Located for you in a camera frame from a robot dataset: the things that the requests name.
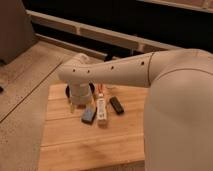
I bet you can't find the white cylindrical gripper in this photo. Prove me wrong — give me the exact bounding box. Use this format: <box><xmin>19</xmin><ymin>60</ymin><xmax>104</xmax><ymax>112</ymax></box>
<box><xmin>69</xmin><ymin>84</ymin><xmax>92</xmax><ymax>113</ymax></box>

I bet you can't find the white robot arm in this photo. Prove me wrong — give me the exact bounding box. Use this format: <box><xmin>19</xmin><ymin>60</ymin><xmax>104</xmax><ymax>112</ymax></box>
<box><xmin>59</xmin><ymin>49</ymin><xmax>213</xmax><ymax>171</ymax></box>

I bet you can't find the blue sponge block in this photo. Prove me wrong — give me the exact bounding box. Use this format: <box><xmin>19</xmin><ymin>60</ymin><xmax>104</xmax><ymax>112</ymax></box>
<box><xmin>81</xmin><ymin>107</ymin><xmax>97</xmax><ymax>124</ymax></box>

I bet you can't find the white tube with red cap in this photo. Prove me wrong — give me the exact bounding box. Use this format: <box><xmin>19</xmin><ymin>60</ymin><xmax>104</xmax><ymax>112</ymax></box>
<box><xmin>97</xmin><ymin>84</ymin><xmax>107</xmax><ymax>126</ymax></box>

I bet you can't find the black rectangular device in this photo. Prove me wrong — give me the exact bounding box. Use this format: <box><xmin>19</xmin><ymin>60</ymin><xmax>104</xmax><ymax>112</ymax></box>
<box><xmin>110</xmin><ymin>97</ymin><xmax>124</xmax><ymax>114</ymax></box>

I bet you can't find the grey cabinet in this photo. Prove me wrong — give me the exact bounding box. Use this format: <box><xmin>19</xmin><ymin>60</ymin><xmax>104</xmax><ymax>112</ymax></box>
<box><xmin>0</xmin><ymin>0</ymin><xmax>37</xmax><ymax>64</ymax></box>

